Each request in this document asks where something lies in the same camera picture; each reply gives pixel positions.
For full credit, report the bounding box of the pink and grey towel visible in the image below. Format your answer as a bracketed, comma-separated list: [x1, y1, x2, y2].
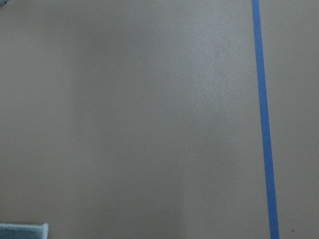
[0, 223, 48, 239]

